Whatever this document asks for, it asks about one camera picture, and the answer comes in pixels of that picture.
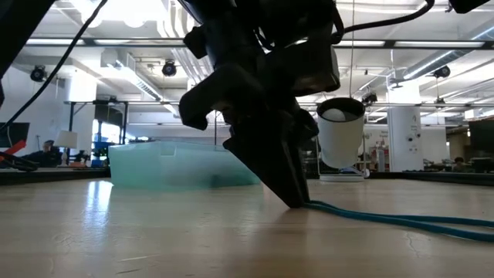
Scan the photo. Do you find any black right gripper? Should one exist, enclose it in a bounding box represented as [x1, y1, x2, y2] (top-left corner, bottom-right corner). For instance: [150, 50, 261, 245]
[448, 0, 492, 15]

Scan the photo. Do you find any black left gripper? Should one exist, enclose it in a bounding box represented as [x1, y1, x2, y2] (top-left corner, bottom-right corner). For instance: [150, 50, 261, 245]
[179, 0, 337, 73]

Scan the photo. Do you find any blue rubber band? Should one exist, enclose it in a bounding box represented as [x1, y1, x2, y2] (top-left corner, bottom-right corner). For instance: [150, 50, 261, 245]
[303, 199, 494, 243]

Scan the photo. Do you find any translucent green plastic bin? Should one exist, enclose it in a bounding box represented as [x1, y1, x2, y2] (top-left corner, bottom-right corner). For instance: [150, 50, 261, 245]
[107, 140, 262, 191]

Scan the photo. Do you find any black overhead crossbeam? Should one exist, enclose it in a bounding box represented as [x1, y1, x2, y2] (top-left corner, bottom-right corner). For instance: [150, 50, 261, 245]
[25, 36, 494, 50]

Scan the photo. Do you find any white round column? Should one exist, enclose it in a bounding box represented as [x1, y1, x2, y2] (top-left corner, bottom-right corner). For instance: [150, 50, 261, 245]
[387, 79, 424, 173]

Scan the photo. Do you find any black monitor screen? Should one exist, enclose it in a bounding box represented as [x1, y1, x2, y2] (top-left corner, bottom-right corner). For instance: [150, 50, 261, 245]
[467, 118, 494, 173]
[0, 122, 31, 150]

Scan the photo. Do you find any black metal rack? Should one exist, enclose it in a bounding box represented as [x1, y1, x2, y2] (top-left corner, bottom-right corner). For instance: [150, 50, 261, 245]
[64, 99, 129, 146]

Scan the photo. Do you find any person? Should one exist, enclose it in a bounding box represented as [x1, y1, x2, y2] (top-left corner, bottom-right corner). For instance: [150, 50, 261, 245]
[451, 156, 470, 173]
[22, 139, 63, 168]

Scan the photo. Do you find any white shade table lamp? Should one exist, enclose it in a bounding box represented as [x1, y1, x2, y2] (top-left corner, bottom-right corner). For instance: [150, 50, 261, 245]
[53, 130, 79, 168]

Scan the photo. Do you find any red tag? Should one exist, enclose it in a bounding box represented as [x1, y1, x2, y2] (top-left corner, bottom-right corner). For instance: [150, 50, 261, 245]
[0, 139, 28, 158]

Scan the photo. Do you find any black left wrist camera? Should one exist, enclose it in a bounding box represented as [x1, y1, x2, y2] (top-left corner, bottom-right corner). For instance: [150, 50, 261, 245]
[266, 36, 341, 98]

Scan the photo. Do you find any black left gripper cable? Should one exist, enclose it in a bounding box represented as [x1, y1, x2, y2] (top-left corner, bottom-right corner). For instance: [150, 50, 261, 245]
[330, 0, 436, 46]

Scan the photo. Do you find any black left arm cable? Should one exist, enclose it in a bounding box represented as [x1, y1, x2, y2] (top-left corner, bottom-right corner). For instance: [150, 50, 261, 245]
[0, 0, 110, 131]

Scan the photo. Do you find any black metal table frame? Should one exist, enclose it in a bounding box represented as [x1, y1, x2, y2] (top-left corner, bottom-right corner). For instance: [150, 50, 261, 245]
[0, 168, 494, 187]

